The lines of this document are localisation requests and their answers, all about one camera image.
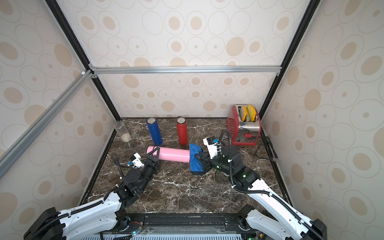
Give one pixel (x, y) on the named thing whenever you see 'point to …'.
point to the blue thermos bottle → (152, 123)
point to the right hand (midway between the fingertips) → (195, 157)
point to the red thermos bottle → (182, 125)
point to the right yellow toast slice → (252, 112)
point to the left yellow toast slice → (243, 113)
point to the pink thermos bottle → (172, 154)
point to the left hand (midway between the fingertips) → (164, 150)
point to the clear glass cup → (122, 131)
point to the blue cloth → (195, 164)
